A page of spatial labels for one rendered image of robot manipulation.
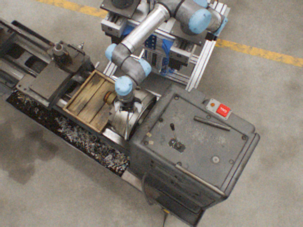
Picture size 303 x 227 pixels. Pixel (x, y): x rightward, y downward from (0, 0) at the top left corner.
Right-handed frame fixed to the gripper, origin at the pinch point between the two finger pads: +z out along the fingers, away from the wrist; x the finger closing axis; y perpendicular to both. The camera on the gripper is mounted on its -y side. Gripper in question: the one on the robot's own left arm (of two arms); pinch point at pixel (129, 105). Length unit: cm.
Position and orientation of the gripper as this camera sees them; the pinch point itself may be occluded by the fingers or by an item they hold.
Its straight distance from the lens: 175.6
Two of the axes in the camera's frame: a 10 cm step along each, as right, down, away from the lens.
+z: 0.1, 2.9, 9.6
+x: 10.0, 0.5, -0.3
